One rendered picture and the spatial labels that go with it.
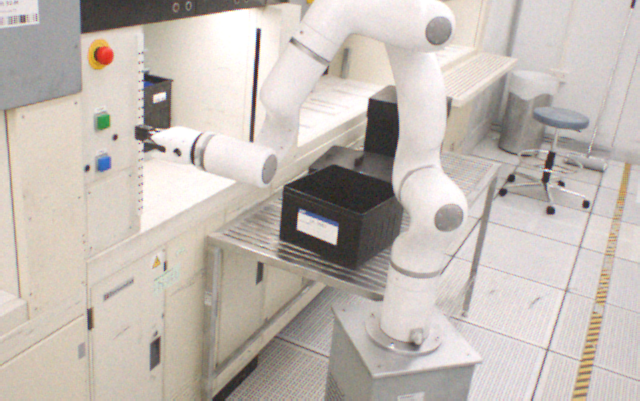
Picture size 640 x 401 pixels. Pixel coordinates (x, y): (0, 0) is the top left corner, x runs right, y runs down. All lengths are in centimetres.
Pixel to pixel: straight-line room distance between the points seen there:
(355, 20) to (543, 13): 474
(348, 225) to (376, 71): 178
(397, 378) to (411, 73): 68
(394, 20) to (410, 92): 17
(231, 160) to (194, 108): 99
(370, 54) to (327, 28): 226
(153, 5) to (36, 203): 52
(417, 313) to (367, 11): 70
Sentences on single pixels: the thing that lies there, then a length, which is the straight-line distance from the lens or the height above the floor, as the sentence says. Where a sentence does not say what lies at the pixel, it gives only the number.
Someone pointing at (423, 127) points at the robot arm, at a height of 130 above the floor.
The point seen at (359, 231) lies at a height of 88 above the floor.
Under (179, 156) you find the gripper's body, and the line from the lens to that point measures 142.
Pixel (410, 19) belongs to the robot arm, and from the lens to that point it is 129.
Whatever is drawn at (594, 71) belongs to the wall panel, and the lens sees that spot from 600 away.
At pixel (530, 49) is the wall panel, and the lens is 604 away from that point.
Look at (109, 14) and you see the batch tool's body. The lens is 156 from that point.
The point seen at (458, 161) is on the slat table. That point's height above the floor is 76.
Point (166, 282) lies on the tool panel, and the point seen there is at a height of 67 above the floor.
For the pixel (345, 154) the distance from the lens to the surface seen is 249.
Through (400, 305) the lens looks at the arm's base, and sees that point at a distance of 159.
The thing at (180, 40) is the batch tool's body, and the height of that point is 124.
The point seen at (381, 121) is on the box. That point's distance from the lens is 272.
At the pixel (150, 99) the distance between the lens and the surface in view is 223.
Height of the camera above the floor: 169
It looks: 22 degrees down
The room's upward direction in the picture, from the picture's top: 6 degrees clockwise
